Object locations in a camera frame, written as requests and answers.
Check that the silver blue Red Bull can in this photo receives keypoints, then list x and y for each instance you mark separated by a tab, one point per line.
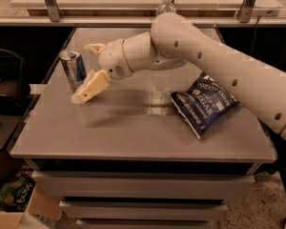
73	66

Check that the white shelf with metal brackets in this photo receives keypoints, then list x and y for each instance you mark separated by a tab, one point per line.
265	13

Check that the grey drawer cabinet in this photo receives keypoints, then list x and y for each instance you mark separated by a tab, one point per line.
127	160

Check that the clear plastic water bottle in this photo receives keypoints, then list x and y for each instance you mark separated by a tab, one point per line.
166	6

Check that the green snack bag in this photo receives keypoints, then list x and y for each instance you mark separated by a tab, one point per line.
16	193

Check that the cardboard box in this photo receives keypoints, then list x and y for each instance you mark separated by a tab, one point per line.
42	212

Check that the dark chair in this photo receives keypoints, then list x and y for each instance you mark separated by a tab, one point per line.
14	88

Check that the blue potato chips bag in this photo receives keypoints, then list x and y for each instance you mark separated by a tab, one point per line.
204	103

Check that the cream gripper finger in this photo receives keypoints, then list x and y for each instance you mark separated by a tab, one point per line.
94	49
94	84

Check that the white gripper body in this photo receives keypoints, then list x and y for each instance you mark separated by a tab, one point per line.
112	58

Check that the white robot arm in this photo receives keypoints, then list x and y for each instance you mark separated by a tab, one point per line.
171	42

